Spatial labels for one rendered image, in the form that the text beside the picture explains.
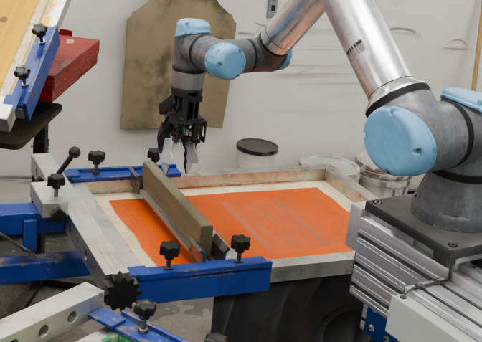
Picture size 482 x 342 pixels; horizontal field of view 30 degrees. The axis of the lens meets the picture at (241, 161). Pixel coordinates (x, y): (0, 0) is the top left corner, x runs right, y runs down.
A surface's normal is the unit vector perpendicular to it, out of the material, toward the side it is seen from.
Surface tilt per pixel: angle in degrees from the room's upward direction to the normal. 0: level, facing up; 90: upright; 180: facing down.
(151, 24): 88
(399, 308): 90
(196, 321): 0
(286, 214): 0
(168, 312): 0
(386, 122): 95
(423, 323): 90
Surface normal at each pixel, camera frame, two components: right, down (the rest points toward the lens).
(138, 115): 0.08, 0.37
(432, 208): -0.65, -0.13
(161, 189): -0.91, 0.04
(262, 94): 0.40, 0.35
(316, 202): 0.11, -0.94
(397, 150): -0.74, 0.24
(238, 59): 0.59, 0.34
